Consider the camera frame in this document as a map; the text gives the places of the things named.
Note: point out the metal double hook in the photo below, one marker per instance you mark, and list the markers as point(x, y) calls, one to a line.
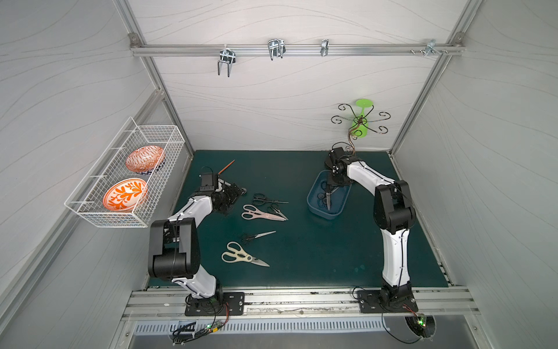
point(276, 48)
point(227, 58)

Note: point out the aluminium top rail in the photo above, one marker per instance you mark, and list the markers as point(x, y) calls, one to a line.
point(292, 50)

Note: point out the blue plastic storage box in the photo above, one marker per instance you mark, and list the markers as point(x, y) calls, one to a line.
point(339, 199)

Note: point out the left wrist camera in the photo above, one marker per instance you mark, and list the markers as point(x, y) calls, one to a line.
point(209, 183)

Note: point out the pink kitchen scissors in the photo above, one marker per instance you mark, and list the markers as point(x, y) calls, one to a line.
point(251, 212)

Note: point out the metal single hook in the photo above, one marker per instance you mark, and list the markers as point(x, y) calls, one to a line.
point(324, 48)

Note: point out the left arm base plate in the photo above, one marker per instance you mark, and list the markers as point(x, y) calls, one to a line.
point(213, 304)

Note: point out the white wire basket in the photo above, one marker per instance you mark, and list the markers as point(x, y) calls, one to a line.
point(87, 199)

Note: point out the cream kitchen scissors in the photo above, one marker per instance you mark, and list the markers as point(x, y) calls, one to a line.
point(235, 253)

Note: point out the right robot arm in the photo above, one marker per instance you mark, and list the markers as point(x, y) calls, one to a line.
point(393, 213)

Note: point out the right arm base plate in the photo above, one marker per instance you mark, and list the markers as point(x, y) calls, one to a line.
point(383, 302)

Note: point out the large black handled scissors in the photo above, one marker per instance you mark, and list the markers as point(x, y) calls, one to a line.
point(260, 199)

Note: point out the small black scissors front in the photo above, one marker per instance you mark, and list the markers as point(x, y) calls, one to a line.
point(248, 238)

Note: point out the copper hook stand rod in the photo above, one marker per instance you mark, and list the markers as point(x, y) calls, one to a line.
point(383, 116)

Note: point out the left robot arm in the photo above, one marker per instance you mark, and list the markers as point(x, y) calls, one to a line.
point(174, 252)

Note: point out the orange wooden spoon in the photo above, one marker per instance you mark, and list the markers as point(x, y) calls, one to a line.
point(226, 167)

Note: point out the metal double hook left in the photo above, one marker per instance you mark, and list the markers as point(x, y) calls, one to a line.
point(227, 58)

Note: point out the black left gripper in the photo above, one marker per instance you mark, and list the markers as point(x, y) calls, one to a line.
point(233, 195)

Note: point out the metal double hook middle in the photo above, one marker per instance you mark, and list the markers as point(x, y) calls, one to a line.
point(276, 48)

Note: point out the orange patterned bowl front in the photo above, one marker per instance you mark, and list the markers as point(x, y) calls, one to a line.
point(124, 196)

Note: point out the black scissors silver blades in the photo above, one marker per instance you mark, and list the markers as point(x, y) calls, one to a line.
point(324, 198)

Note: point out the small black scissors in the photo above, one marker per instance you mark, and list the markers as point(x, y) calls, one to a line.
point(248, 238)
point(275, 210)

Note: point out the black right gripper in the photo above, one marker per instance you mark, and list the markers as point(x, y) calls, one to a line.
point(329, 189)

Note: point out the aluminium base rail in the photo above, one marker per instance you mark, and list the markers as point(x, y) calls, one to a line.
point(170, 303)

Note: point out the metal hook right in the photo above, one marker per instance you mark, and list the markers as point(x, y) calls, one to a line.
point(430, 50)

